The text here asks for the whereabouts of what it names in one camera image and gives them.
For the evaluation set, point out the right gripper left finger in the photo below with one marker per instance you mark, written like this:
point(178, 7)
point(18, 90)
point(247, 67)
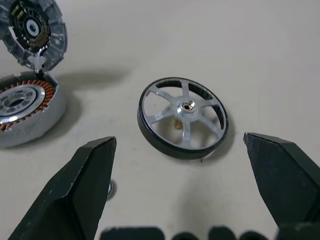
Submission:
point(65, 195)

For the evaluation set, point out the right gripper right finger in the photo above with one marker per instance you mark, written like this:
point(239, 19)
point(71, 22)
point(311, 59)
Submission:
point(287, 180)

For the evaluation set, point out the silver motor stator copper windings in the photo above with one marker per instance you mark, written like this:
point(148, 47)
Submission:
point(50, 120)

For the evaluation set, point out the silver spoked rotor black rim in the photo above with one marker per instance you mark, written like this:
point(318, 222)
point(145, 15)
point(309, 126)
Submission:
point(186, 107)

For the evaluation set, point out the motor cover with circuit board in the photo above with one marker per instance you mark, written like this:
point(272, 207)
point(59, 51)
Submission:
point(56, 32)

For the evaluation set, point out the small silver screw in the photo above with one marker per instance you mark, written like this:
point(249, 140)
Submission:
point(111, 190)

